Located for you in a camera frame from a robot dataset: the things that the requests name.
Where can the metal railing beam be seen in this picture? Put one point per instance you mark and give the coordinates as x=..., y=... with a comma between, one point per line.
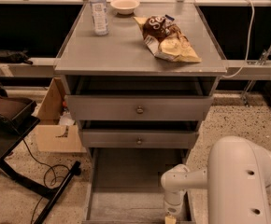
x=44, y=67

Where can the brown bag on stand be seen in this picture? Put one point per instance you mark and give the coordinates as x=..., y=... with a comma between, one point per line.
x=15, y=110

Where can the brown yellow chip bag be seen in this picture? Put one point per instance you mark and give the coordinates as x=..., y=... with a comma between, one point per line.
x=165, y=40

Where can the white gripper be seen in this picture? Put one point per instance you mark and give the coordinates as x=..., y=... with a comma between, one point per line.
x=172, y=208

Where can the grey bottom drawer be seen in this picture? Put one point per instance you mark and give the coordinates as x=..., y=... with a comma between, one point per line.
x=125, y=185

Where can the white paper bowl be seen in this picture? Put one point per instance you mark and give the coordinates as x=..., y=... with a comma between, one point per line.
x=125, y=7

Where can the cardboard box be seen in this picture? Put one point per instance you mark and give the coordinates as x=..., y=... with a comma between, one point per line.
x=56, y=131

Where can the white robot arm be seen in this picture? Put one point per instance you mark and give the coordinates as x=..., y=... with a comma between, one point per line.
x=237, y=180

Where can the black rolling stand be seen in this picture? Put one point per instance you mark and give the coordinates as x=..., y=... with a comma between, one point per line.
x=10, y=137

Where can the grey drawer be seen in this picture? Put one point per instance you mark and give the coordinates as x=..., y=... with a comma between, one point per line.
x=138, y=139
x=150, y=108
x=125, y=185

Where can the grey drawer cabinet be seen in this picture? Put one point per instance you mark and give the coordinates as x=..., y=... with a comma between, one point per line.
x=120, y=64

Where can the grey middle drawer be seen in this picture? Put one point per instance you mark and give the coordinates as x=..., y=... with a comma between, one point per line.
x=138, y=139

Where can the grey top drawer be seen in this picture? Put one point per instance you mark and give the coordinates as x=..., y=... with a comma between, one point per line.
x=150, y=108

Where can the clear plastic water bottle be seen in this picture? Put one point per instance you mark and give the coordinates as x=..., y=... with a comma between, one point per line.
x=99, y=14

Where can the black cloth on beam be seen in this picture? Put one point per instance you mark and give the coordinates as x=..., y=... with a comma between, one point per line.
x=11, y=56

